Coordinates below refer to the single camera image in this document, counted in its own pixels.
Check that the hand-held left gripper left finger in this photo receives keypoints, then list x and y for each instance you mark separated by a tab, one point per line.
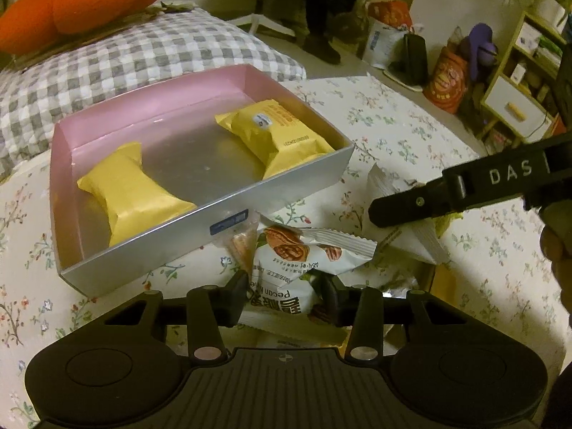
235	304

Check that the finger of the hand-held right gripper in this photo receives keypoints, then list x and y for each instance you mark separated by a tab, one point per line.
402	208

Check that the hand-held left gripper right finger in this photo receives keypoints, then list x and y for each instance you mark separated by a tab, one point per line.
333	304

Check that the white and green snack packet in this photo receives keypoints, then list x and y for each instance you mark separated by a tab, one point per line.
420	241

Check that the clear cracker packet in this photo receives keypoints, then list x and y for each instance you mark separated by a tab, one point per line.
239	245

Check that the white pecan snack packet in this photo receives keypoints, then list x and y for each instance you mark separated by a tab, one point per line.
286	250

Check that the gold foil snack packet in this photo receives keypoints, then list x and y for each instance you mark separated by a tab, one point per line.
426	277

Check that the pink and silver cardboard box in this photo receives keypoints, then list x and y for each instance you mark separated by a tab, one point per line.
178	241

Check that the yellow snack packet with print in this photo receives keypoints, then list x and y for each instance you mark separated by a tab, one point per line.
277	138

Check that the plain yellow snack packet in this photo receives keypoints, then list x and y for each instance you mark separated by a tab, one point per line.
134	192

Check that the person's right hand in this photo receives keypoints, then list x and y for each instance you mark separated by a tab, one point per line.
558	245

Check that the yellow and white shelf unit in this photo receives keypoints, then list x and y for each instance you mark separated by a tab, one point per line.
514	107

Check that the floral printed blanket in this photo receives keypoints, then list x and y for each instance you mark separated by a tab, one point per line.
402	120

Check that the orange printed bag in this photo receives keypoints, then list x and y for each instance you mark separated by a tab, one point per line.
447	80

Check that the white and orange bag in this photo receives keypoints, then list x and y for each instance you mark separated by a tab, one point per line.
384	35

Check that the white office chair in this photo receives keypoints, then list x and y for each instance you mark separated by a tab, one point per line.
263	9

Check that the grey checked pillow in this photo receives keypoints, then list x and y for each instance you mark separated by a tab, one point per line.
134	58

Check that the large orange plush pillow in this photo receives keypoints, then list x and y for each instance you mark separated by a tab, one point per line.
80	4

